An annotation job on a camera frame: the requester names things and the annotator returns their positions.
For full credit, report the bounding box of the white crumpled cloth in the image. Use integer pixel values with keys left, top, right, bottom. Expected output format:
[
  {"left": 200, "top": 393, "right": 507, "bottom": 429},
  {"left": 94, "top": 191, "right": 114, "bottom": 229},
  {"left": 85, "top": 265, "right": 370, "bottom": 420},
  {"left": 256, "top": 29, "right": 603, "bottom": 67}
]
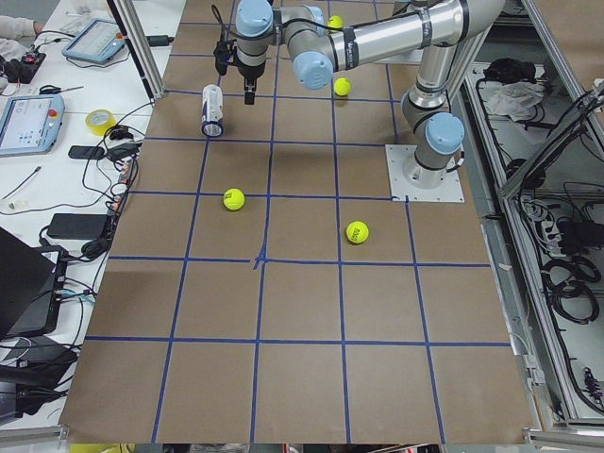
[{"left": 486, "top": 81, "right": 545, "bottom": 121}]

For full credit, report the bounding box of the near teach pendant tablet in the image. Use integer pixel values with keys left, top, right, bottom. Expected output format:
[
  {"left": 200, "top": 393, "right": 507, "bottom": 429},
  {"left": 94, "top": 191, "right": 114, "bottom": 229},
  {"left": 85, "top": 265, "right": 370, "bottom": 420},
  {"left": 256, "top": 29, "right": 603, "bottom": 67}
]
[{"left": 1, "top": 94, "right": 65, "bottom": 158}]

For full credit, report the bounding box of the black electronics box red button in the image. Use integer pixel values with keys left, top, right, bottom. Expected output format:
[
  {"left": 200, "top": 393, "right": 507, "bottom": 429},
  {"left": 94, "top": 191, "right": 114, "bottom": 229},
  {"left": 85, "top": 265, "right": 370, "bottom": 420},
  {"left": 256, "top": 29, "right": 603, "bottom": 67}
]
[{"left": 1, "top": 52, "right": 46, "bottom": 84}]

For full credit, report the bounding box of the black power adapter brick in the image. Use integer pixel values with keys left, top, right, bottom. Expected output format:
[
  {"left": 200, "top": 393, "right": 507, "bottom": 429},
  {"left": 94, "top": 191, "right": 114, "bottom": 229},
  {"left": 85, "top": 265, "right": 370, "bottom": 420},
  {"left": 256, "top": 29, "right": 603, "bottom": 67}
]
[{"left": 47, "top": 213, "right": 108, "bottom": 240}]

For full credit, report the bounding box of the aluminium frame post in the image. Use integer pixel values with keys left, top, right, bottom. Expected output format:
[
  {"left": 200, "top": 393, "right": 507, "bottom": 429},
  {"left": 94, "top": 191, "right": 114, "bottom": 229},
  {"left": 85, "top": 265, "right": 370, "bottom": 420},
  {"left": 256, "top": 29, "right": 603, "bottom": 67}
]
[{"left": 107, "top": 0, "right": 165, "bottom": 101}]

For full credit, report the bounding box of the teach pendant tablet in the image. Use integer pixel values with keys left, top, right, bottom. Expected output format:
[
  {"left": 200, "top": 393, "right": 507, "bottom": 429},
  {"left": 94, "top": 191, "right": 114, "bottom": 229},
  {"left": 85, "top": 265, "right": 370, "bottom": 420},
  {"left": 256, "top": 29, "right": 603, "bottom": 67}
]
[
  {"left": 1, "top": 94, "right": 65, "bottom": 158},
  {"left": 61, "top": 19, "right": 126, "bottom": 64}
]

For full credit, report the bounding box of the yellow tennis ball near base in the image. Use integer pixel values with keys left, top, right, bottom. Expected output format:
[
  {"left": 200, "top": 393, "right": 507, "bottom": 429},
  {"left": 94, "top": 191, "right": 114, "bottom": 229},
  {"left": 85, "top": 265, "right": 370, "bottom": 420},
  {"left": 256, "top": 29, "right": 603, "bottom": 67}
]
[{"left": 333, "top": 77, "right": 352, "bottom": 97}]

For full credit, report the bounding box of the black smartphone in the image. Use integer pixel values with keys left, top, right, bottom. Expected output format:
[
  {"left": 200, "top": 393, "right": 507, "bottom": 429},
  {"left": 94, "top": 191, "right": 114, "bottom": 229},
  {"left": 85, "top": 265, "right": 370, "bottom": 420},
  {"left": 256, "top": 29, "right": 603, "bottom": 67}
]
[{"left": 68, "top": 145, "right": 105, "bottom": 160}]

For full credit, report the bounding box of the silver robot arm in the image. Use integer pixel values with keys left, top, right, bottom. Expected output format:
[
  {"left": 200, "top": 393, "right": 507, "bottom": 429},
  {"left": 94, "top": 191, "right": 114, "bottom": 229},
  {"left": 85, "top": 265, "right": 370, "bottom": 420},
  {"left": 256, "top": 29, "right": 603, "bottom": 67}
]
[{"left": 231, "top": 0, "right": 504, "bottom": 189}]

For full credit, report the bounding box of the black laptop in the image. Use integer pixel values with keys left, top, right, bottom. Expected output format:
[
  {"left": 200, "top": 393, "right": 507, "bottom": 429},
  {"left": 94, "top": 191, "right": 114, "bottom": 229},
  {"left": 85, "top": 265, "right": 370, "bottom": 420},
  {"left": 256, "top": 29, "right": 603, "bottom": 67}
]
[{"left": 1, "top": 229, "right": 67, "bottom": 339}]

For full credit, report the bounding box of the yellow tape roll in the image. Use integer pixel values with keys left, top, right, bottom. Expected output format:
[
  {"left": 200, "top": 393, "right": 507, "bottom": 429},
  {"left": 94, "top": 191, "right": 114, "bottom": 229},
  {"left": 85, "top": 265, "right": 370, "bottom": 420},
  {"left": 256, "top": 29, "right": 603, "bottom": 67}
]
[{"left": 85, "top": 109, "right": 117, "bottom": 137}]

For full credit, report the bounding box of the yellow tennis ball printed logo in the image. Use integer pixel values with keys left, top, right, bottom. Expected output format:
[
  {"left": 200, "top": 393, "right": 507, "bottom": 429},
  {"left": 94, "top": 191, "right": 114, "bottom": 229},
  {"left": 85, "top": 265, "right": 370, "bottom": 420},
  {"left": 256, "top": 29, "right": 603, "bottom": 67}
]
[{"left": 345, "top": 221, "right": 370, "bottom": 244}]

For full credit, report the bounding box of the far yellow tennis ball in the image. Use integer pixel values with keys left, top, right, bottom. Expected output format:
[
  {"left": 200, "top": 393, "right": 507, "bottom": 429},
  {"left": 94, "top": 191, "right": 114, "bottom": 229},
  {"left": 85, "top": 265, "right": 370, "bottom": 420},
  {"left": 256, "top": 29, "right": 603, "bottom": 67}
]
[{"left": 327, "top": 15, "right": 344, "bottom": 32}]

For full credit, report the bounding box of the black small adapter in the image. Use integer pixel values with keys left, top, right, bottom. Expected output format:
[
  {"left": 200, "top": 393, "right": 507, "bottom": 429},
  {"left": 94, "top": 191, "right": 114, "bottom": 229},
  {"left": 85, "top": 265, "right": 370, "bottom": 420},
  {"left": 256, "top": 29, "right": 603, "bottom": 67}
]
[{"left": 146, "top": 35, "right": 174, "bottom": 47}]

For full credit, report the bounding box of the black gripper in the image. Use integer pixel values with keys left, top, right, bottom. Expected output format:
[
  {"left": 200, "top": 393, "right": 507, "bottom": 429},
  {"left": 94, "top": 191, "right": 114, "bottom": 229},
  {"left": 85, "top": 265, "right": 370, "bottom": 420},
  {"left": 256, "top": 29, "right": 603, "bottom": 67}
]
[{"left": 237, "top": 40, "right": 267, "bottom": 105}]

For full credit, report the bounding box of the far teach pendant tablet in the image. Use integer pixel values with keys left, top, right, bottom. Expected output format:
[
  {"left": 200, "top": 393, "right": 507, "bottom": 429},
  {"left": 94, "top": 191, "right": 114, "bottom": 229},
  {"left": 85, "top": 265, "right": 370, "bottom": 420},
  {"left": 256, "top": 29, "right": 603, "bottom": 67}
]
[{"left": 61, "top": 19, "right": 126, "bottom": 64}]

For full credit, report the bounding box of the clear tennis ball can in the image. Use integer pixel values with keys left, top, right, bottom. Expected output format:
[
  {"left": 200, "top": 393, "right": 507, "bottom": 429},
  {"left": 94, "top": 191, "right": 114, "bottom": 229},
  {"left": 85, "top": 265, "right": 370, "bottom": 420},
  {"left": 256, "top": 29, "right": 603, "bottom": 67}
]
[{"left": 201, "top": 84, "right": 224, "bottom": 138}]

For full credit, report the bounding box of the yellow tennis ball left centre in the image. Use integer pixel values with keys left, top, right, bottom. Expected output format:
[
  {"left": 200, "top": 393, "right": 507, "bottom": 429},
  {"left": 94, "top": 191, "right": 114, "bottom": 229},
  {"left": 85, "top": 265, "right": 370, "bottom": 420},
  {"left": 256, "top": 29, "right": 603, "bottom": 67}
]
[{"left": 223, "top": 188, "right": 245, "bottom": 211}]

